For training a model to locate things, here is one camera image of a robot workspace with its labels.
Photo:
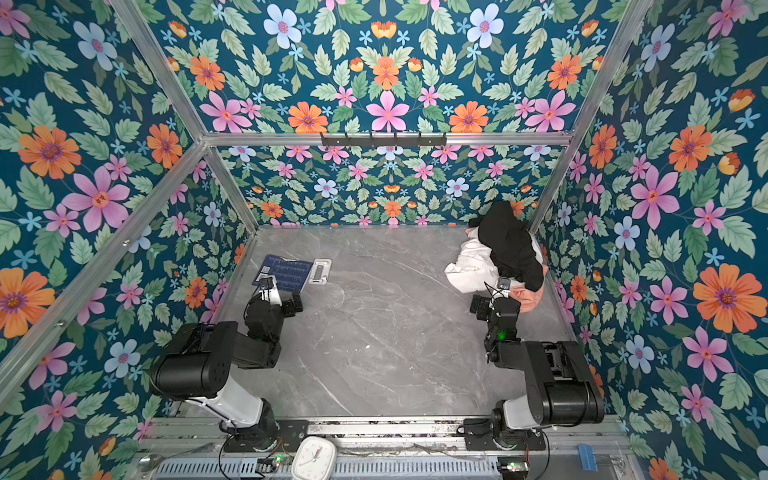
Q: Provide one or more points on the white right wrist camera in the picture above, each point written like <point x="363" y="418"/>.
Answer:
<point x="503" y="286"/>

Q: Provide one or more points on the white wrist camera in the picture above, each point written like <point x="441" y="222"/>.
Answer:
<point x="503" y="286"/>
<point x="268" y="291"/>

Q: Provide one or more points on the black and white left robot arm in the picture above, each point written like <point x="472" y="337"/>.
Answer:
<point x="195" y="368"/>

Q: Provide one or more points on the white square timer clock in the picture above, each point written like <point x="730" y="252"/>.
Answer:
<point x="315" y="459"/>

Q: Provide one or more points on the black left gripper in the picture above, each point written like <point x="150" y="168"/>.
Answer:
<point x="287" y="303"/>

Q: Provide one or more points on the dark blue printed card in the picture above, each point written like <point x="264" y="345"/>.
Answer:
<point x="289" y="275"/>

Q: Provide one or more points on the black hook rail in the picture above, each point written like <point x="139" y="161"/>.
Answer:
<point x="372" y="140"/>

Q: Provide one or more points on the salmon pink cloth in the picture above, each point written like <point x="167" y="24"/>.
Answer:
<point x="529" y="291"/>

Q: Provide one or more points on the white cloth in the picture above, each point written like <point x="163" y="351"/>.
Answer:
<point x="473" y="269"/>

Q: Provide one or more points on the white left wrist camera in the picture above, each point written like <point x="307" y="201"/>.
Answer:
<point x="268" y="291"/>

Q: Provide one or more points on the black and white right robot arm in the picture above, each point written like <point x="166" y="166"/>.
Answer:
<point x="560" y="389"/>

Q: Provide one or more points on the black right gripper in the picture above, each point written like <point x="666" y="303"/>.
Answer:
<point x="482" y="306"/>

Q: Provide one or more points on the black cloth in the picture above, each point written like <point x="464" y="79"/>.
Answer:
<point x="511" y="245"/>

